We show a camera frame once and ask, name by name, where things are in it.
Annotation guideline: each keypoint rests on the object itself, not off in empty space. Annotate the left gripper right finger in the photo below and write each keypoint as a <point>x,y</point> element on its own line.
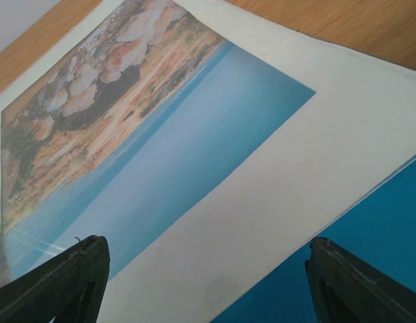
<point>344,288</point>

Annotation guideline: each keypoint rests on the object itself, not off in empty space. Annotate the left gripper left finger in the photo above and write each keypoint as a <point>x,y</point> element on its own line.
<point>67,288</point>

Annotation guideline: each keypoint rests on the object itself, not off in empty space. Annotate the beach landscape photo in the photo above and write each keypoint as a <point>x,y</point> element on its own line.
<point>161,151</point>

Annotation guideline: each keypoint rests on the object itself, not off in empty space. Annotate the white mat board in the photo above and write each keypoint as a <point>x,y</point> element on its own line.
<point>295,185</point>

